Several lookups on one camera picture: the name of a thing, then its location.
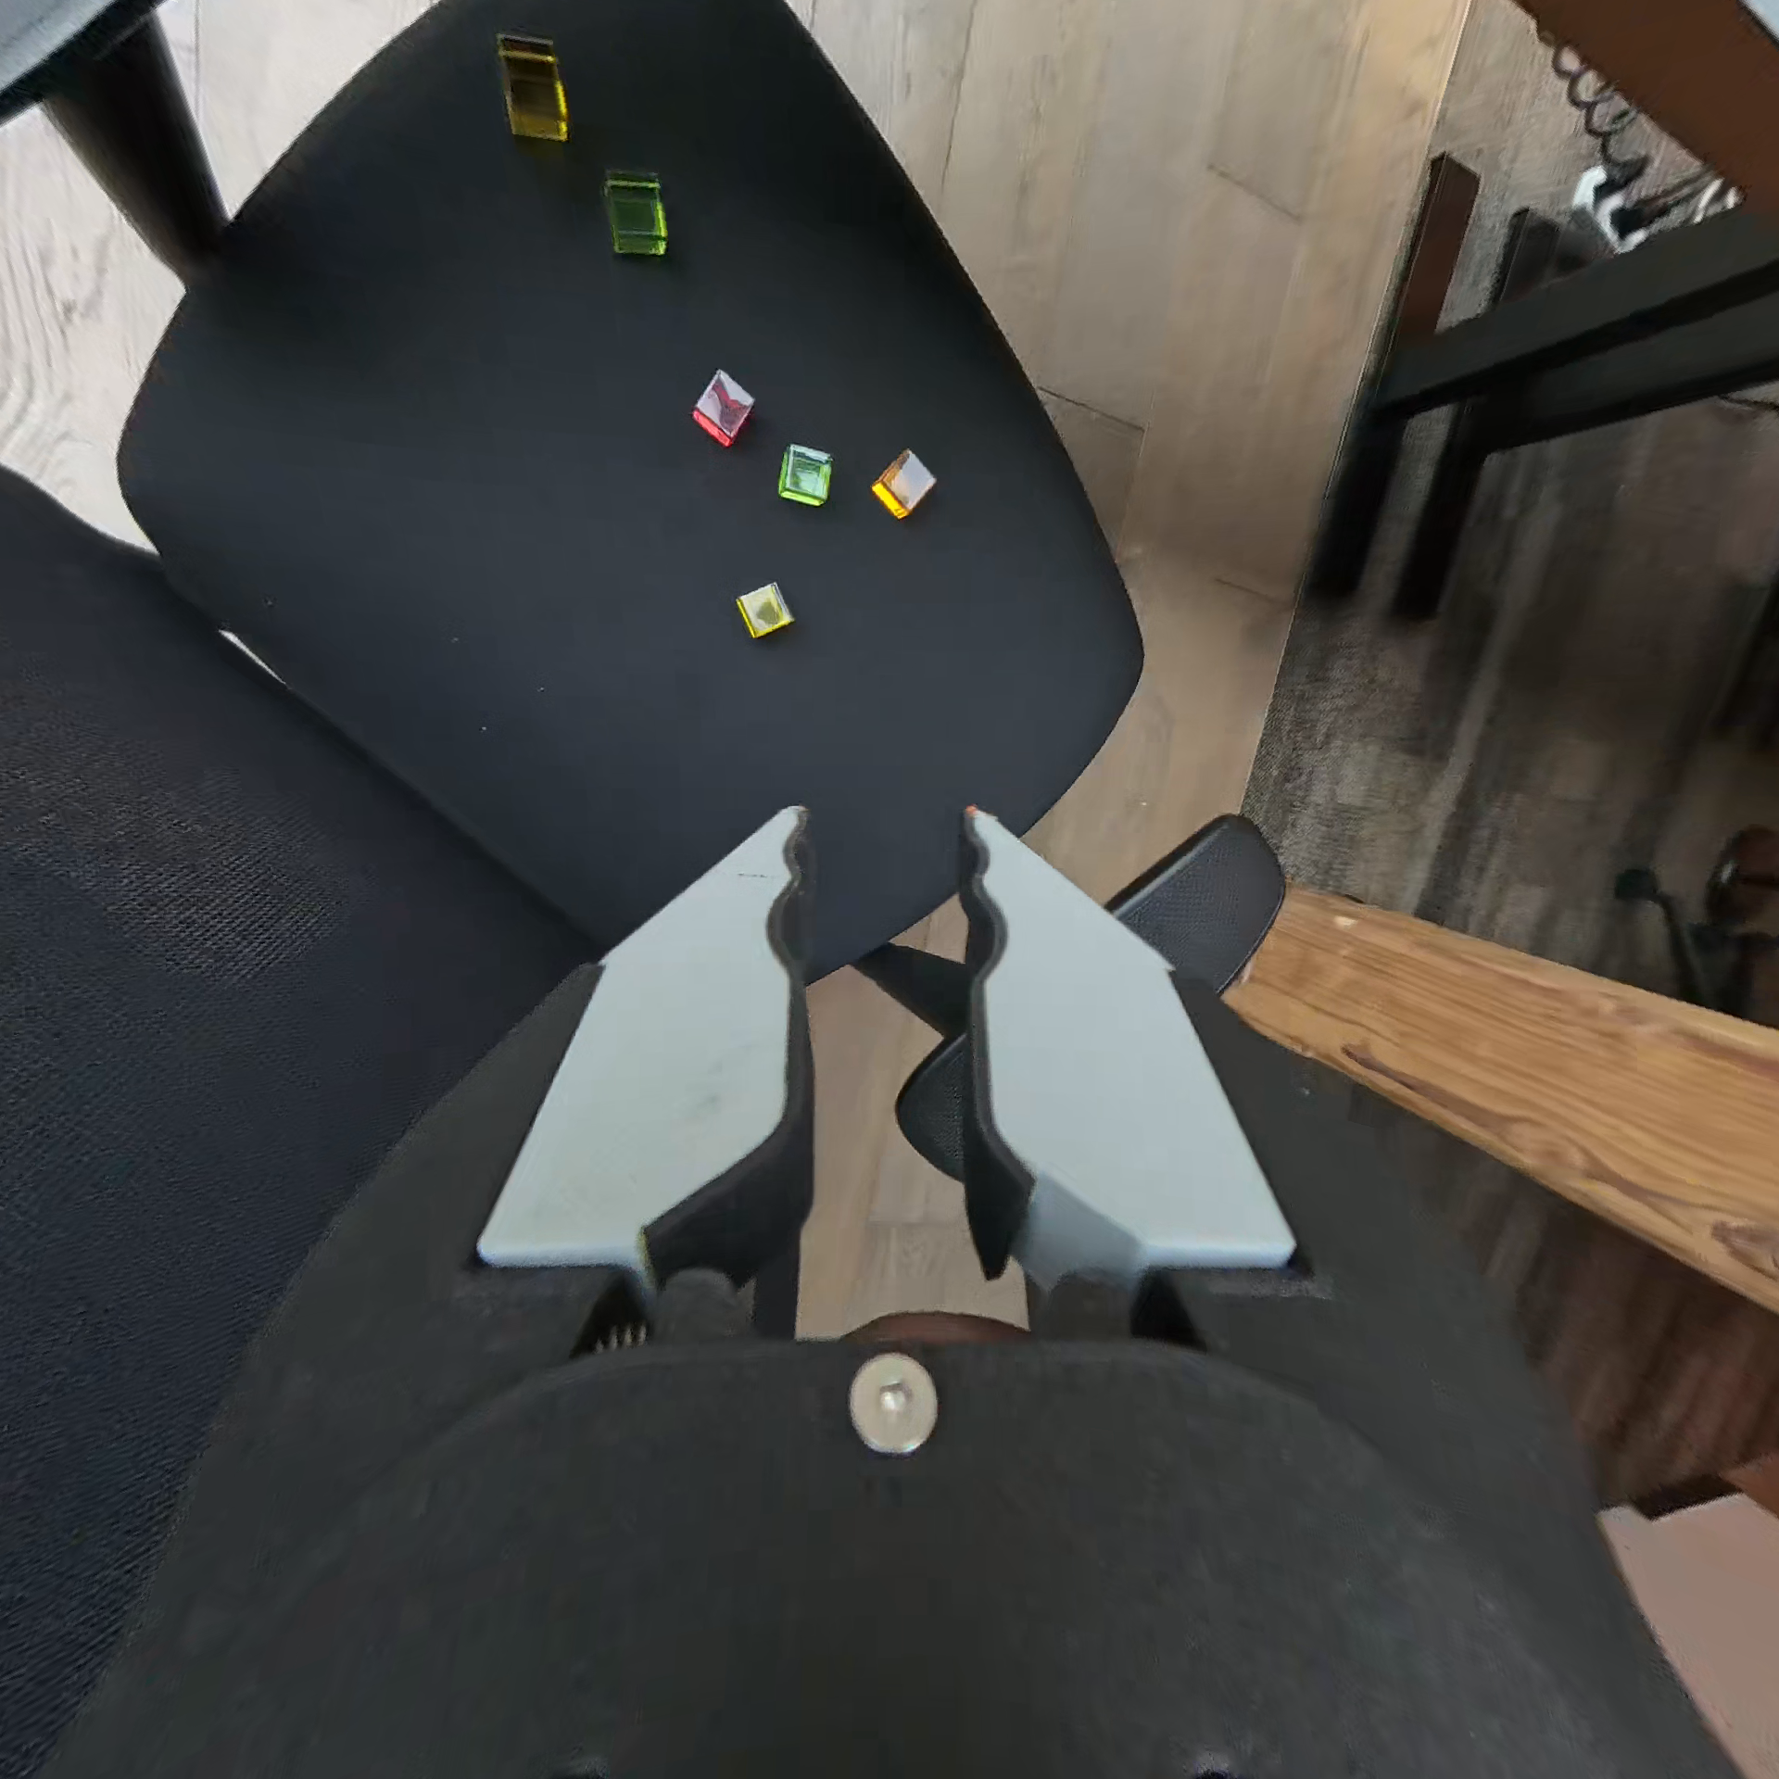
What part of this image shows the brown wooden tabletop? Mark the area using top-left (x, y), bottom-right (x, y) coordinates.
top-left (1515, 0), bottom-right (1779, 210)

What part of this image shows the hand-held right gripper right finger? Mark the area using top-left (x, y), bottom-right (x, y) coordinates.
top-left (960, 806), bottom-right (1299, 1297)

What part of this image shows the black metal table frame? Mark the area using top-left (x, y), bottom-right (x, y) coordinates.
top-left (1307, 152), bottom-right (1779, 613)

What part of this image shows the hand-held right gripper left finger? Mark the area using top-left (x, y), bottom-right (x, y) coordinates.
top-left (477, 806), bottom-right (815, 1292)

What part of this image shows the black coiled cable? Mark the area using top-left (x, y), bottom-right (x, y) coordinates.
top-left (1548, 33), bottom-right (1647, 154)

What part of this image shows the wooden block with bolt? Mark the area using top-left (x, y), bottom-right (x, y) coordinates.
top-left (1223, 890), bottom-right (1779, 1516)

